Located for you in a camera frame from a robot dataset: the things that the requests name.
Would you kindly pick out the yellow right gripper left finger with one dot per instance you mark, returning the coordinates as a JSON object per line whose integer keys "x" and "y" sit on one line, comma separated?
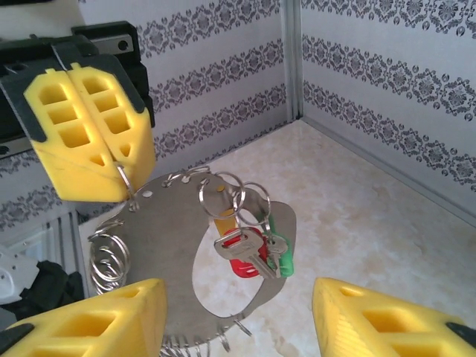
{"x": 93, "y": 327}

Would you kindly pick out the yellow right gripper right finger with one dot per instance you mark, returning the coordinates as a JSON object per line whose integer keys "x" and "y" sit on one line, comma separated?
{"x": 372, "y": 327}

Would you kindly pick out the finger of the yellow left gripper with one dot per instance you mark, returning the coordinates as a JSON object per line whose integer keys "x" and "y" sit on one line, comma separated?
{"x": 137, "y": 148}
{"x": 74, "y": 178}

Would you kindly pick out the metal keyring plate with rings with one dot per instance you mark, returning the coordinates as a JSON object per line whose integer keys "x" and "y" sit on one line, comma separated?
{"x": 163, "y": 238}

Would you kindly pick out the key with green tag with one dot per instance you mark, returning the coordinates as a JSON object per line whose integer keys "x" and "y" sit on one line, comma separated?
{"x": 286, "y": 260}

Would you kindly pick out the key with yellow tag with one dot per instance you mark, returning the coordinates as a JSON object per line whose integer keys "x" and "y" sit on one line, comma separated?
{"x": 226, "y": 225}

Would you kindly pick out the key with red tag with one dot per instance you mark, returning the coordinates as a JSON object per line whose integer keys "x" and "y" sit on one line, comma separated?
{"x": 241, "y": 250}

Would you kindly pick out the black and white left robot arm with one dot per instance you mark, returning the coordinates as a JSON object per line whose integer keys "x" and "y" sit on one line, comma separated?
{"x": 52, "y": 290}

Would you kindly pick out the aluminium frame rail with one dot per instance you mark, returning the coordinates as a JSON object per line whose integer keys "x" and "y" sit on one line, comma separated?
{"x": 70, "y": 253}
{"x": 372, "y": 160}

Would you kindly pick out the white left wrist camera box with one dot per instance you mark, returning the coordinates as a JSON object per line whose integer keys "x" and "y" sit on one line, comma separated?
{"x": 37, "y": 15}

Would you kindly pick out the aluminium frame post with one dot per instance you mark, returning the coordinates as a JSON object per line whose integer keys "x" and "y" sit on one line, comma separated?
{"x": 294, "y": 56}

